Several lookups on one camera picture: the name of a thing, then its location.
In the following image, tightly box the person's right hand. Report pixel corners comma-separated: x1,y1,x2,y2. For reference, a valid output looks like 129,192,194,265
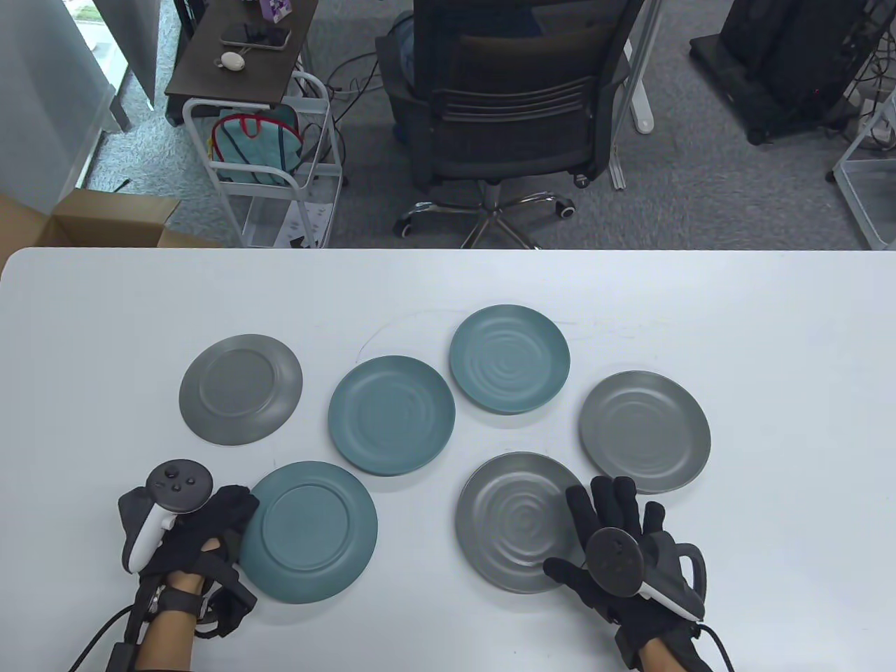
543,476,702,660

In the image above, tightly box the person's left hand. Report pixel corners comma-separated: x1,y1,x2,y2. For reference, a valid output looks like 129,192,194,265
118,484,261,641

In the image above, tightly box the grey and white controller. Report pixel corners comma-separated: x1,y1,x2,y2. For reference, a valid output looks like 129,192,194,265
120,458,214,575
584,526,708,622

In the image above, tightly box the dark grey rippled plate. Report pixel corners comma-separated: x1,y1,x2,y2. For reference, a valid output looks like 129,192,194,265
455,451,596,595

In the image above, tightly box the smooth grey plate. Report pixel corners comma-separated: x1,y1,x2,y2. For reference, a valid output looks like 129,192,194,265
178,334,304,447

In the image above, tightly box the light teal rippled plate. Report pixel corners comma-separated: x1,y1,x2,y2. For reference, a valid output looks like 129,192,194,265
449,304,571,416

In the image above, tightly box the person's left forearm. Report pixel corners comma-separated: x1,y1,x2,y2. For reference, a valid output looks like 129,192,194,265
136,570,204,672

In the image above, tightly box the white rolling cart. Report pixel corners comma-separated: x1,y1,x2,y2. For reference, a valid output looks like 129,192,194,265
183,70,345,249

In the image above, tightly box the cardboard box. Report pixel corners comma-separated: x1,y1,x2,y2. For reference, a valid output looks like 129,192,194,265
0,188,225,274

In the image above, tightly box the teal bag with red trim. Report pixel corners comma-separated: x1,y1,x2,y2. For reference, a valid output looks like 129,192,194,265
211,105,303,186

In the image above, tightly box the white office desk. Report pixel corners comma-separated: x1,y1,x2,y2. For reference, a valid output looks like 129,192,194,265
609,0,666,190

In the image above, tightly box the black office chair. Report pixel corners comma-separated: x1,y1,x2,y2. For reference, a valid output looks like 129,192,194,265
375,0,634,249

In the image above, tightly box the dark brown desk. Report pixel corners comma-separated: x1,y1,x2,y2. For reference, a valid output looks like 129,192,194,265
165,0,319,127

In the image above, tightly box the black equipment rack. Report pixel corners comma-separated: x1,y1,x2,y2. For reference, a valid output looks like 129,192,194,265
689,0,884,146

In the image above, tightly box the smartphone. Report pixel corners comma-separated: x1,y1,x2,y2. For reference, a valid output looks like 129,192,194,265
221,24,291,51

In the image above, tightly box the black wrist strap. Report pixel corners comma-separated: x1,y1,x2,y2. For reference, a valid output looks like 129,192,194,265
150,587,204,618

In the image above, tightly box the black glove cable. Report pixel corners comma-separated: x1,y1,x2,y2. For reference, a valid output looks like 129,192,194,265
70,605,137,672
700,623,736,672

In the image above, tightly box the white wire cart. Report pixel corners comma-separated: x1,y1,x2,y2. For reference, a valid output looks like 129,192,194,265
833,91,896,251

